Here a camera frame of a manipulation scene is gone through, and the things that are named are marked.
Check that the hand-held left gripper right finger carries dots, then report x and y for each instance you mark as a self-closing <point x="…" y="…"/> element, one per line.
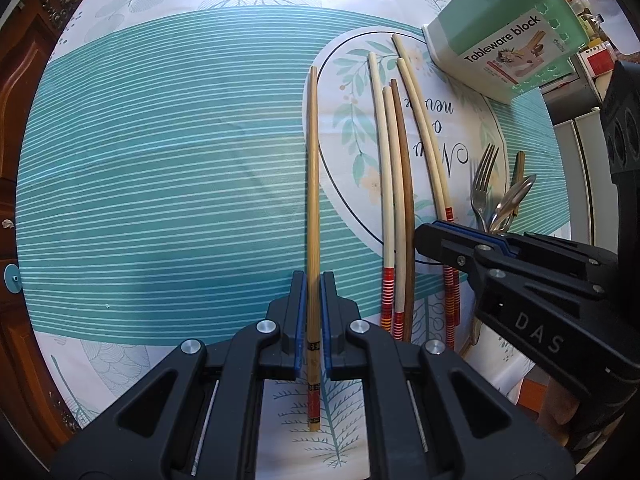
<point x="328" y="320"/>

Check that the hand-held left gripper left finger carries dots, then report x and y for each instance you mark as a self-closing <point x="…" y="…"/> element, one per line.
<point x="300" y="320"/>

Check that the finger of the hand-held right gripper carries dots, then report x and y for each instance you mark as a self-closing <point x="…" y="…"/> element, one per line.
<point x="550" y="252"/>
<point x="450" y="242"/>

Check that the large all-steel spoon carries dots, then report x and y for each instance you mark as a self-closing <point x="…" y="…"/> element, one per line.
<point x="502" y="212"/>

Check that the pale chopstick red striped end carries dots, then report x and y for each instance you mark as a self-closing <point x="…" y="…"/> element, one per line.
<point x="395" y="210"/>
<point x="425" y="135"/>
<point x="382" y="185"/>
<point x="425" y="110"/>

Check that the steel fork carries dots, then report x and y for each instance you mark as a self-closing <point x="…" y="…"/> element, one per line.
<point x="482" y="180"/>

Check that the dark brown wooden chopstick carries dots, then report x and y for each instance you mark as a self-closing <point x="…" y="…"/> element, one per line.
<point x="404" y="185"/>

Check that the green plastic utensil holder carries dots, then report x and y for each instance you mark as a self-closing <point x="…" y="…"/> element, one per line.
<point x="500" y="35"/>

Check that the bamboo chopstick black red end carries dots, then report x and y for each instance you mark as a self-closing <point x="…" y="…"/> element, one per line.
<point x="313" y="160"/>

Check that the person's right hand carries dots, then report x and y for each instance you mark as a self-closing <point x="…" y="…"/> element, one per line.
<point x="560" y="410"/>

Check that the red label container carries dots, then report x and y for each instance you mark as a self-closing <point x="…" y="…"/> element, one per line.
<point x="597" y="58"/>

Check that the teal round door bumper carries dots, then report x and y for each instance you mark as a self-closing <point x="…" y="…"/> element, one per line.
<point x="12" y="277"/>

